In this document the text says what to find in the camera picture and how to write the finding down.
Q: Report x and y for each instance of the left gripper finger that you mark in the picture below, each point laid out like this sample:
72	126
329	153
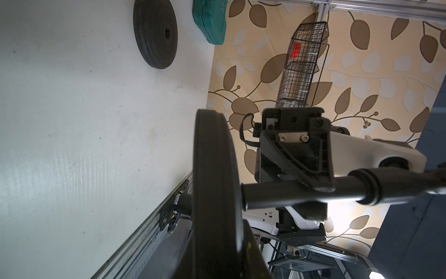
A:
253	264

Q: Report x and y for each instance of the aluminium frame rail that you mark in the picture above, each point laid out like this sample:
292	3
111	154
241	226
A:
130	259

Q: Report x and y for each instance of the black round base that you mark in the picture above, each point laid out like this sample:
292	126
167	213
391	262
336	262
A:
215	247
156	32

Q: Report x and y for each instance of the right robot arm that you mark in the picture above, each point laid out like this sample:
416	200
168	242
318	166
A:
348	154

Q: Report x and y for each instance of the green tool case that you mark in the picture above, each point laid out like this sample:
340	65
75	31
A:
210	18

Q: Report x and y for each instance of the red item in basket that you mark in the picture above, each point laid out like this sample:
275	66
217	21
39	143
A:
295	50

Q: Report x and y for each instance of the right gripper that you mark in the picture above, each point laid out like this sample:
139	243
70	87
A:
295	161

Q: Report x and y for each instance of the right wire basket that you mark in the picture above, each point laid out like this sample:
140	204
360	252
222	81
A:
297	88

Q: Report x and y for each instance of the black mic stand rod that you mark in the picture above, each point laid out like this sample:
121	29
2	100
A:
366	186

